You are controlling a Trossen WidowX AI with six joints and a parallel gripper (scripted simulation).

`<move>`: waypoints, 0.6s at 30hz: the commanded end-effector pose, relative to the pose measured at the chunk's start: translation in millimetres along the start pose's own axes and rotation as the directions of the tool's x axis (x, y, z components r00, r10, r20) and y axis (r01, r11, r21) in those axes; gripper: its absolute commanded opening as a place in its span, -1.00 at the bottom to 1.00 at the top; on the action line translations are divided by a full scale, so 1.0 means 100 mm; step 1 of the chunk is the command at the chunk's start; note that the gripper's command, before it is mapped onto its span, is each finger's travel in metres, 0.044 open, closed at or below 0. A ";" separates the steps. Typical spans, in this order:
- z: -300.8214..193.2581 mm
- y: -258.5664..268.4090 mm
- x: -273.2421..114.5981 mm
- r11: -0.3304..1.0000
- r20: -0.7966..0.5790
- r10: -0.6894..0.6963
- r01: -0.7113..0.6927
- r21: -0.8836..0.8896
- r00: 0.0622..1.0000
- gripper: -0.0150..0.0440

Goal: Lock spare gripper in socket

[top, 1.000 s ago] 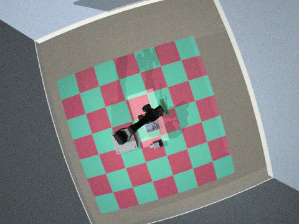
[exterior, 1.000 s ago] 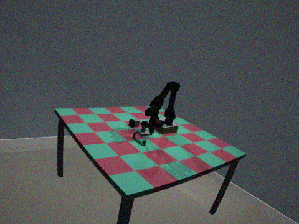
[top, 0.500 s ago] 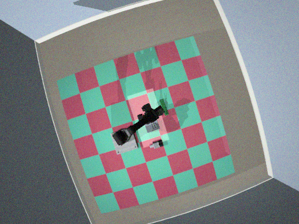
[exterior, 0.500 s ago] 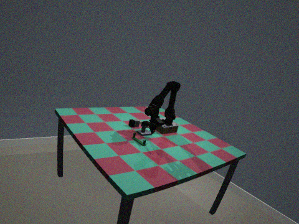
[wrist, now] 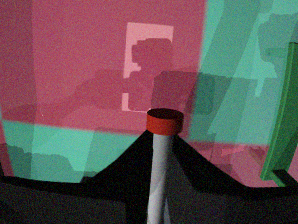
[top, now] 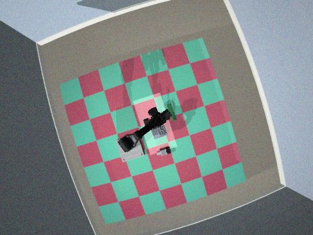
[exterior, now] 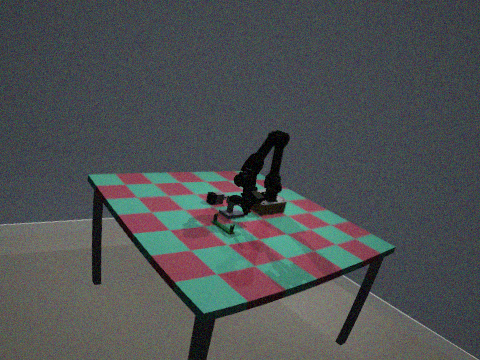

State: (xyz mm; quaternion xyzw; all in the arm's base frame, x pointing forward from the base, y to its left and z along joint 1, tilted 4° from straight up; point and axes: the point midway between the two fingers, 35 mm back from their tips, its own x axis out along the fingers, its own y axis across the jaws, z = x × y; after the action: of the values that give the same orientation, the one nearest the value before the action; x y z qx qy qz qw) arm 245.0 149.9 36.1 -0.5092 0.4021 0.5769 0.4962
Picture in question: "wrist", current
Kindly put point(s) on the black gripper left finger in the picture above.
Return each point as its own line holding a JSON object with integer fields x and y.
{"x": 117, "y": 195}

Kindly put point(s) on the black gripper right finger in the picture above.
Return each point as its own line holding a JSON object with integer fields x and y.
{"x": 199, "y": 193}

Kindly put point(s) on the grey tapered pin with red cap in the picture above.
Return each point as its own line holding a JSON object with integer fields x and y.
{"x": 164, "y": 123}

